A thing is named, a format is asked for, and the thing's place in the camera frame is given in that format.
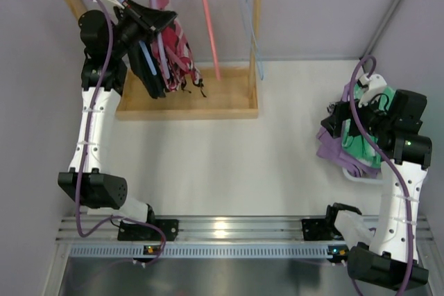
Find lilac plastic hanger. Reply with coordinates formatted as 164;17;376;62
150;0;171;82

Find black trousers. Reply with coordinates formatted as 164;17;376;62
128;44;166;99

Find light blue plastic hanger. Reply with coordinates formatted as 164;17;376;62
118;0;157;76

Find pink camouflage trousers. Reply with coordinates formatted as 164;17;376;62
151;0;204;92

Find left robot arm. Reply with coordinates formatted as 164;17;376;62
58;0;177;224

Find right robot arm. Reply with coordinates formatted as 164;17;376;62
321;89;432;295

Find pink plastic hanger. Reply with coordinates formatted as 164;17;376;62
202;0;221;80

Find green white garment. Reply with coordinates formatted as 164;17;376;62
341;86;395;171

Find purple garment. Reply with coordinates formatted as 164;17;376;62
316;81;382;180

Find white plastic basket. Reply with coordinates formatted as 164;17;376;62
342;168;383;185

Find wooden clothes rack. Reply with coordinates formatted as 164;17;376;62
65;0;262;121

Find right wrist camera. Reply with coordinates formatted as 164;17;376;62
358;74;387;107

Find thin blue wire hanger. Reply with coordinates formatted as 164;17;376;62
238;0;264;80

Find aluminium mounting rail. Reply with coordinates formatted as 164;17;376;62
55;215;434;259

